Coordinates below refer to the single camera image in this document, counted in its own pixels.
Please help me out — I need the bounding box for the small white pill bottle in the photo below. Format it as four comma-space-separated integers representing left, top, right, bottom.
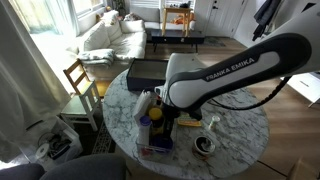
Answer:
208, 115, 221, 132

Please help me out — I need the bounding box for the green house plant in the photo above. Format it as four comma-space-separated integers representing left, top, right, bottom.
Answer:
111, 0, 127, 18

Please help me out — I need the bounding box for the black object on stool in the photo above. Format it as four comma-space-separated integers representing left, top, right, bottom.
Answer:
179, 1, 192, 10

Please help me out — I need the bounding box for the black coffee table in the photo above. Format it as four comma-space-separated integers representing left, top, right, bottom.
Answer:
150, 28, 205, 54

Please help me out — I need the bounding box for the grey door mat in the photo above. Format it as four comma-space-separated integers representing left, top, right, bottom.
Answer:
203, 36, 227, 48

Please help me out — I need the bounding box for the white sheer curtain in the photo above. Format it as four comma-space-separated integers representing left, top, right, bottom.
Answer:
0, 0, 73, 164

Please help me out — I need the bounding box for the floral sofa pillow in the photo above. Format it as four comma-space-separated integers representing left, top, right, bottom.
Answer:
101, 9, 120, 27

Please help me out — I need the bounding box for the grey armchair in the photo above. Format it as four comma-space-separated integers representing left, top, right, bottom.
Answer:
0, 153, 128, 180

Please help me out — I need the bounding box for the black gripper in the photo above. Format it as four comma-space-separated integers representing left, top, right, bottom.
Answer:
162, 104, 184, 139

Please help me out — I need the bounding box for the small white chair green seat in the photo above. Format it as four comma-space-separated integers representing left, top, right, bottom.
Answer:
60, 80, 103, 132

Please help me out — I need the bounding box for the white plastic bottle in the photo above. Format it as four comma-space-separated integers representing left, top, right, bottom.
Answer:
133, 90, 153, 126

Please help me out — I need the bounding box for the white sectional sofa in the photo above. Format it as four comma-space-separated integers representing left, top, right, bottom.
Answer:
66, 6, 198, 81

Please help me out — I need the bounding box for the wooden chair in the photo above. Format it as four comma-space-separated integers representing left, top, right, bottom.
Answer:
63, 59, 111, 98

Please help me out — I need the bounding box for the grey folded blanket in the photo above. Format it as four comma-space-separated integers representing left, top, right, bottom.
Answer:
77, 48, 116, 68

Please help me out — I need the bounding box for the white door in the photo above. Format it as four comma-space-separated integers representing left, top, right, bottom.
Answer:
203, 0, 249, 38

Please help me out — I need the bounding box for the navy open cardboard box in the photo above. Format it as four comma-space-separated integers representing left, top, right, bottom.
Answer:
125, 58, 170, 93

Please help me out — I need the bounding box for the brown cardboard box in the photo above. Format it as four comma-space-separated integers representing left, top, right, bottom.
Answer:
286, 156, 320, 180

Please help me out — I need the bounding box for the patterned floor rug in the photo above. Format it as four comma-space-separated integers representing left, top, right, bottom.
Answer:
91, 121, 116, 155

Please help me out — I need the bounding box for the blue bowl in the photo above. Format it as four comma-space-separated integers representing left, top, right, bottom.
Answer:
152, 134, 174, 151

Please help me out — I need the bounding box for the patterned sofa pillow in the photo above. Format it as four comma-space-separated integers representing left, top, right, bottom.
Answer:
123, 12, 143, 22

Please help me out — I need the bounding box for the white TV stand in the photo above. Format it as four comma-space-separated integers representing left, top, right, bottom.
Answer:
286, 71, 320, 108

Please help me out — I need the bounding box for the orange plush toy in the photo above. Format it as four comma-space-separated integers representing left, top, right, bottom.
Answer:
173, 13, 195, 26

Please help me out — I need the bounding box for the dark hanging jacket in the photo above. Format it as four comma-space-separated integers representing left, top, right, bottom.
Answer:
252, 0, 283, 42

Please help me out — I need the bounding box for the white storage crate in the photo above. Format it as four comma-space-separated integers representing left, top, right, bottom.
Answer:
24, 116, 84, 171

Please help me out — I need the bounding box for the yellow lid jar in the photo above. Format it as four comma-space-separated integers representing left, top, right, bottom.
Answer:
148, 107, 165, 134

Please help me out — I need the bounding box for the white tape roll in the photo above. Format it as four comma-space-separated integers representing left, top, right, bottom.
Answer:
35, 143, 50, 160

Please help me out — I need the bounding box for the white bottle blue cap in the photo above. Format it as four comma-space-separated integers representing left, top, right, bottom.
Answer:
137, 115, 153, 148

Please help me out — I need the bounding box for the yellow picture book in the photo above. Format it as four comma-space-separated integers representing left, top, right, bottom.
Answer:
176, 113, 203, 128

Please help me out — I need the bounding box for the white window frame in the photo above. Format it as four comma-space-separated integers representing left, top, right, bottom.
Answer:
8, 0, 106, 34

